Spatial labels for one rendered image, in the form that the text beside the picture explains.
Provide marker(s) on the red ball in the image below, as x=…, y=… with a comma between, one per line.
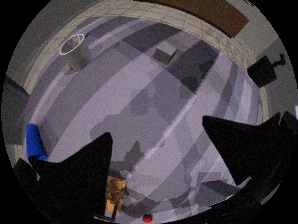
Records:
x=147, y=218

